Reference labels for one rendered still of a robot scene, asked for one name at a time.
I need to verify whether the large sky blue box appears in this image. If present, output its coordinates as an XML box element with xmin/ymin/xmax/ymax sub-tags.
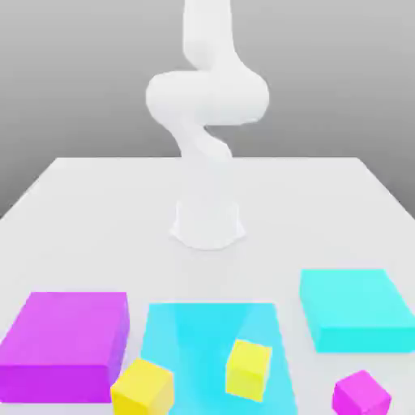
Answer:
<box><xmin>139</xmin><ymin>302</ymin><xmax>299</xmax><ymax>415</ymax></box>

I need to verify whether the small magenta cube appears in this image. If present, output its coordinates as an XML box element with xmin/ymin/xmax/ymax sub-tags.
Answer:
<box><xmin>331</xmin><ymin>369</ymin><xmax>393</xmax><ymax>415</ymax></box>

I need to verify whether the large purple box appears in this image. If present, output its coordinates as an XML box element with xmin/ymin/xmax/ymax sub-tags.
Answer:
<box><xmin>0</xmin><ymin>291</ymin><xmax>130</xmax><ymax>404</ymax></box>

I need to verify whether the large turquoise box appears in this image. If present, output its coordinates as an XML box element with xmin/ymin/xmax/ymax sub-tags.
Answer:
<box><xmin>298</xmin><ymin>267</ymin><xmax>415</xmax><ymax>353</ymax></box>

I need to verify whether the small yellow cube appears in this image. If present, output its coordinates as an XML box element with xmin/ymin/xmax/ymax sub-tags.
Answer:
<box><xmin>225</xmin><ymin>338</ymin><xmax>273</xmax><ymax>404</ymax></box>
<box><xmin>109</xmin><ymin>357</ymin><xmax>175</xmax><ymax>415</ymax></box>

